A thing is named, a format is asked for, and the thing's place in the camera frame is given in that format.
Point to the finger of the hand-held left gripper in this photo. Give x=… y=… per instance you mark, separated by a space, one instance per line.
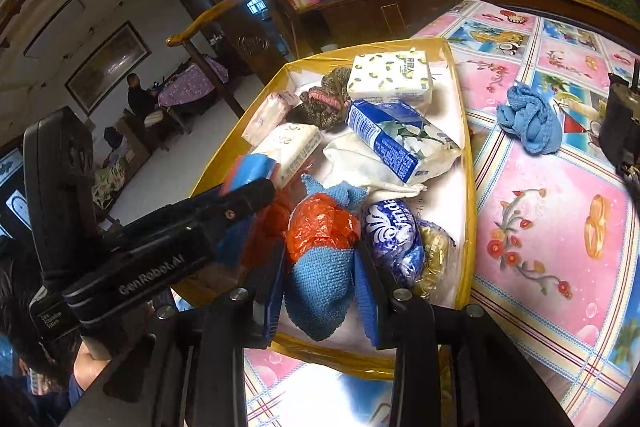
x=230 y=207

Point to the white cloth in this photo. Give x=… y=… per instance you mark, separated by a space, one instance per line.
x=360 y=167

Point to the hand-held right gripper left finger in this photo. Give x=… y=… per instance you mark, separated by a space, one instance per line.
x=275 y=302

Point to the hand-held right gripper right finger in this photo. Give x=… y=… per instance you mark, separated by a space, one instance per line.
x=367 y=302

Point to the framed wall picture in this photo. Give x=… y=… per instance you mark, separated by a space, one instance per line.
x=105 y=67

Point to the metal motor with shaft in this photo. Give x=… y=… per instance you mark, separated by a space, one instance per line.
x=620 y=127

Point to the yellow cardboard box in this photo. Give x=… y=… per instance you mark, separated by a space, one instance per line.
x=320 y=357

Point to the table with purple cloth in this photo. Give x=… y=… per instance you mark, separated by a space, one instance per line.
x=187 y=87

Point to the blue and white plastic pack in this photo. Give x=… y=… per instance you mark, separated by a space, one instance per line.
x=395 y=237

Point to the wooden chair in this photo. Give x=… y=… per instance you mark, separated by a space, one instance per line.
x=215 y=17

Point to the orange plastic bag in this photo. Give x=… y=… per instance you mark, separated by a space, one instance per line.
x=320 y=222

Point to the red plastic bag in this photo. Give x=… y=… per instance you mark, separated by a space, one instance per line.
x=270 y=227

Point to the lemon print tissue pack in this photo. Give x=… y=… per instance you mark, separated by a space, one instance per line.
x=390 y=79

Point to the person's left forearm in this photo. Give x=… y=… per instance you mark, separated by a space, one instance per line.
x=92 y=367

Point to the plain white tissue pack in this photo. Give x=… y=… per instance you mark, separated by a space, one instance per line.
x=295 y=152

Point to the blue floral tissue pack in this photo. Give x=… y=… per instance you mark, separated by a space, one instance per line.
x=395 y=137

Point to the blue towel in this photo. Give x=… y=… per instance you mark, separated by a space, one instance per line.
x=320 y=287
x=530 y=122

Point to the blue and orange tissue pack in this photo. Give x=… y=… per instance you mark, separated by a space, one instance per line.
x=245 y=172

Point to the pink tissue pack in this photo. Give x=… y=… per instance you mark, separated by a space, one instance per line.
x=267 y=119

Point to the gold plastic packet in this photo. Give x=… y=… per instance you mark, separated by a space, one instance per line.
x=435 y=257

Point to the brown patterned scrunchie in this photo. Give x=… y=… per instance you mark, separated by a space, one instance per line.
x=325 y=102

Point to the printed tablecloth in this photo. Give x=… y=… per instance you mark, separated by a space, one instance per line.
x=550 y=217

